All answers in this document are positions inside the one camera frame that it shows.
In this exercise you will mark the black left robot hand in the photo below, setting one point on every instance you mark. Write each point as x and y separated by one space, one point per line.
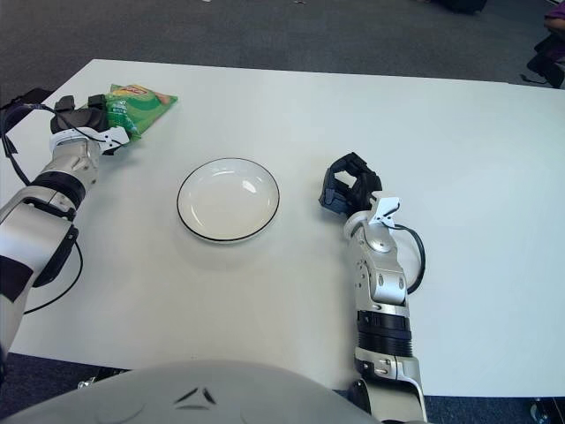
79 119

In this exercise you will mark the white plate black rim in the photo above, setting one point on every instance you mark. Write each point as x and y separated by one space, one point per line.
227 201

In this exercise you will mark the person in purple clothes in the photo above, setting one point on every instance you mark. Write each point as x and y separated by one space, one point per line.
557 17

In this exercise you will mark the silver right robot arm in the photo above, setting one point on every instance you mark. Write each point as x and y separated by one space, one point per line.
386 282

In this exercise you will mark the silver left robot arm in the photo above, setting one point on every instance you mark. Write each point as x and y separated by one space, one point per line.
48 199

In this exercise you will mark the dark suitcase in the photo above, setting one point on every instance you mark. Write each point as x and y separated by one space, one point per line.
463 4

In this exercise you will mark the black bag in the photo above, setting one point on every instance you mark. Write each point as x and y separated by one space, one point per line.
33 95

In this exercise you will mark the shiny metal bracket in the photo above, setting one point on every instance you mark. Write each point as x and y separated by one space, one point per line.
87 383

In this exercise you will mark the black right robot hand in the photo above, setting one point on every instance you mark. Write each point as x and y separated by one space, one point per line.
359 187

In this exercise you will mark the green chips snack bag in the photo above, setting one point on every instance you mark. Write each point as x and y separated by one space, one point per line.
141 106

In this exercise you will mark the metal caster wheel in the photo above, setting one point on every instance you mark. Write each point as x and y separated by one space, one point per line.
547 411

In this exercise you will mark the grey robot torso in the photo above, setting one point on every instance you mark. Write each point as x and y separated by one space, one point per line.
198 397

